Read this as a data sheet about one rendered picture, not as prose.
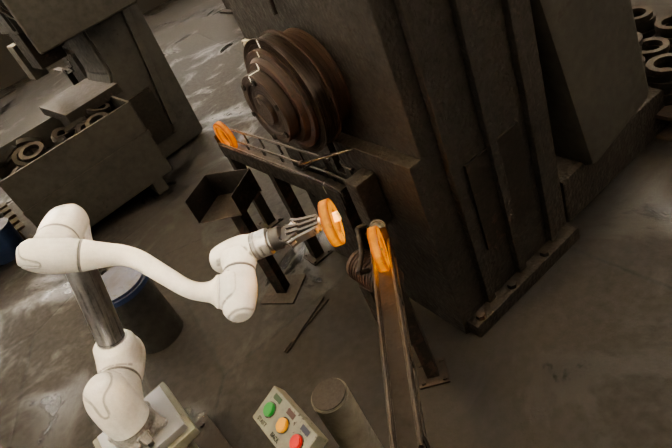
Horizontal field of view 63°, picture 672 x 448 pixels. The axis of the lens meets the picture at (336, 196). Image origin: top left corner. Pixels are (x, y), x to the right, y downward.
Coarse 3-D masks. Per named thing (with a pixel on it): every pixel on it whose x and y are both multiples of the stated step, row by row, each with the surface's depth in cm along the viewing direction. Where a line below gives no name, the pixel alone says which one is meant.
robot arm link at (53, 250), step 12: (48, 228) 168; (60, 228) 169; (36, 240) 163; (48, 240) 164; (60, 240) 164; (72, 240) 166; (24, 252) 161; (36, 252) 161; (48, 252) 161; (60, 252) 162; (72, 252) 163; (24, 264) 162; (36, 264) 162; (48, 264) 162; (60, 264) 162; (72, 264) 163
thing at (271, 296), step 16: (208, 176) 266; (224, 176) 263; (240, 176) 260; (192, 192) 256; (208, 192) 267; (224, 192) 270; (240, 192) 247; (256, 192) 258; (192, 208) 255; (208, 208) 266; (224, 208) 259; (240, 208) 245; (240, 224) 262; (272, 256) 279; (272, 272) 279; (272, 288) 294; (288, 288) 290
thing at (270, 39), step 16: (256, 48) 192; (272, 48) 182; (288, 48) 182; (288, 64) 180; (304, 64) 181; (304, 80) 179; (320, 80) 182; (320, 96) 183; (320, 112) 183; (320, 128) 191; (336, 128) 195; (320, 144) 200
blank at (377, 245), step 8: (368, 232) 177; (376, 232) 176; (368, 240) 175; (376, 240) 174; (376, 248) 173; (384, 248) 183; (376, 256) 173; (384, 256) 175; (376, 264) 174; (384, 264) 174
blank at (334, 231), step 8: (328, 200) 172; (320, 208) 168; (328, 208) 168; (320, 216) 167; (328, 216) 166; (328, 224) 166; (336, 224) 176; (328, 232) 166; (336, 232) 167; (344, 232) 178; (328, 240) 168; (336, 240) 168; (344, 240) 174
